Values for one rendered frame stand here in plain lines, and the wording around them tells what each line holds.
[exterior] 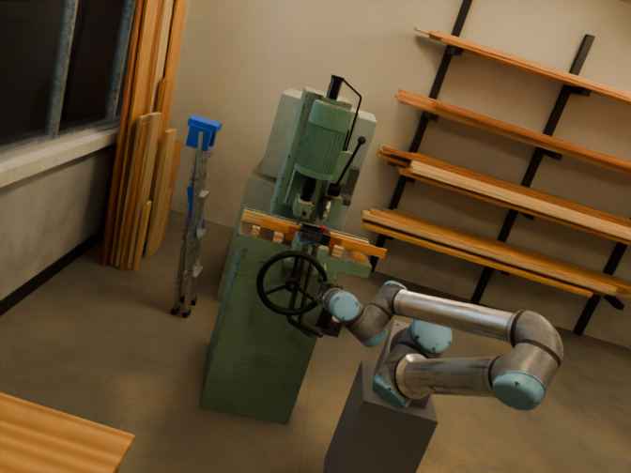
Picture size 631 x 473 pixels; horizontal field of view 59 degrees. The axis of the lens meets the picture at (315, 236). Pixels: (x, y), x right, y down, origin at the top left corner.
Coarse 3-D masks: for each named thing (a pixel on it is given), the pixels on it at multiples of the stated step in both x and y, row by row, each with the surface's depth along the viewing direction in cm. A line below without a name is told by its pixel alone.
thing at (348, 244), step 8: (264, 224) 253; (272, 224) 254; (280, 224) 254; (288, 224) 255; (344, 240) 259; (352, 240) 261; (352, 248) 261; (360, 248) 261; (368, 248) 261; (376, 248) 262; (384, 256) 264
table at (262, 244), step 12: (240, 228) 244; (252, 228) 248; (264, 228) 253; (240, 240) 238; (252, 240) 239; (264, 240) 239; (288, 240) 247; (264, 252) 241; (276, 252) 242; (348, 252) 256; (288, 264) 234; (324, 264) 242; (336, 264) 246; (348, 264) 246; (360, 264) 247; (360, 276) 249
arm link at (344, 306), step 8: (328, 296) 189; (336, 296) 181; (344, 296) 180; (352, 296) 181; (328, 304) 185; (336, 304) 180; (344, 304) 180; (352, 304) 180; (360, 304) 185; (336, 312) 180; (344, 312) 180; (352, 312) 180; (360, 312) 183; (344, 320) 180; (352, 320) 182
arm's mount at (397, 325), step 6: (396, 324) 226; (402, 324) 226; (408, 324) 227; (390, 330) 227; (396, 330) 225; (390, 336) 223; (390, 342) 222; (384, 348) 226; (384, 354) 221; (378, 360) 231; (384, 360) 219; (378, 366) 226; (426, 396) 218; (414, 402) 220; (420, 402) 219; (426, 402) 219
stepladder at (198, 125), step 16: (192, 128) 304; (208, 128) 305; (192, 144) 307; (208, 144) 308; (192, 160) 310; (192, 176) 312; (192, 192) 316; (208, 192) 330; (192, 208) 317; (192, 224) 319; (192, 240) 322; (192, 256) 328; (192, 272) 334; (176, 288) 333; (192, 288) 350; (176, 304) 336; (192, 304) 354
